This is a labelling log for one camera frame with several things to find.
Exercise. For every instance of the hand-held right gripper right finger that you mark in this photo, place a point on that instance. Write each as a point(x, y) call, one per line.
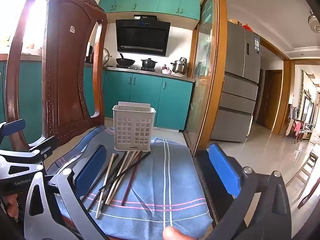
point(223, 168)

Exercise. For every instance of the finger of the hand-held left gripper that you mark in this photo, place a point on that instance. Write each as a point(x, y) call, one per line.
point(42, 146)
point(13, 128)

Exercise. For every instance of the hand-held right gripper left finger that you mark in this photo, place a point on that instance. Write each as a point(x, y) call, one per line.
point(90, 166)

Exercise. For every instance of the bunch of mixed chopsticks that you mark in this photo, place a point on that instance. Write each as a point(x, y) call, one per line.
point(120, 177)

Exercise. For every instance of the white plastic utensil basket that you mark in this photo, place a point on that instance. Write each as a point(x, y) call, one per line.
point(125, 140)

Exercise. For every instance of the reddish brown chopstick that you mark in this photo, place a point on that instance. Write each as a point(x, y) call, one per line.
point(132, 178)

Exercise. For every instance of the person's left hand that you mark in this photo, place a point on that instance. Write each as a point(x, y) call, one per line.
point(11, 206)

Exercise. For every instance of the person's right hand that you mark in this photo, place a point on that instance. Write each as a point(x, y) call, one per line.
point(178, 233)

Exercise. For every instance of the blue striped cloth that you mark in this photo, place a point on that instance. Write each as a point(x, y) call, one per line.
point(155, 170)

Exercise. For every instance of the carved wooden chair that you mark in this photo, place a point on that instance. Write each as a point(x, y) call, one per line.
point(62, 80)

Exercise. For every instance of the silver refrigerator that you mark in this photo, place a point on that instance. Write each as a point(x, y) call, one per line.
point(240, 100)

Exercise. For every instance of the brown wooden door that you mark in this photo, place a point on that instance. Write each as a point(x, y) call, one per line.
point(270, 100)

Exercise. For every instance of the dining chair with clothes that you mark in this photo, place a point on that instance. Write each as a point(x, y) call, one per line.
point(298, 127)

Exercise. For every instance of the teal lower kitchen cabinets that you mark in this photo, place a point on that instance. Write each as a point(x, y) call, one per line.
point(145, 97)

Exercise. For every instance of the teal kitchen cabinets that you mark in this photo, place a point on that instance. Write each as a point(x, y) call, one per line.
point(150, 0)
point(145, 97)

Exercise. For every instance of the wood-framed glass sliding door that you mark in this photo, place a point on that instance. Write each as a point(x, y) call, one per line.
point(205, 67)

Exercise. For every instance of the black kitchen appliance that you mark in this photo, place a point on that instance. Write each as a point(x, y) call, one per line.
point(89, 54)

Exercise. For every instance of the grey kitchen countertop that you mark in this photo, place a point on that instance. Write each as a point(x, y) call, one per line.
point(175, 77)

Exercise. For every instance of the gas stove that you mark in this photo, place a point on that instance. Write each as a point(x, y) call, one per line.
point(136, 68)

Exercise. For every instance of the steel wok lid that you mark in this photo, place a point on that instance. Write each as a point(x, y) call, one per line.
point(106, 57)

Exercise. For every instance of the stainless steel pot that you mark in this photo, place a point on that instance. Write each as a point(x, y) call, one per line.
point(179, 67)

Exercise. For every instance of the black wok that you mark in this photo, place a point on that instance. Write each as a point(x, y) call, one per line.
point(125, 61)

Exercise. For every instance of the pink bowl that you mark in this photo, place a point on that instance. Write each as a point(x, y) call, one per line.
point(166, 72)

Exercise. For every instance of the green garland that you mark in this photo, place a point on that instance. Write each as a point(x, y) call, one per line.
point(302, 87)

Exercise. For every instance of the black lidded pot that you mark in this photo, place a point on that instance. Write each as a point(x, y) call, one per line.
point(148, 63)

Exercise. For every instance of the black range hood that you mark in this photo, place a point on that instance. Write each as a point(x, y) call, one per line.
point(142, 37)

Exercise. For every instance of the red bag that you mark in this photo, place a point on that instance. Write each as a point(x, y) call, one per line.
point(247, 27)

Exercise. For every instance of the ceiling lamp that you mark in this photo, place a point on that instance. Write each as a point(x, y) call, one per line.
point(315, 22)

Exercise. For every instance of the teal upper kitchen cabinets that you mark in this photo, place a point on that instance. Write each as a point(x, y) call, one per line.
point(150, 0)

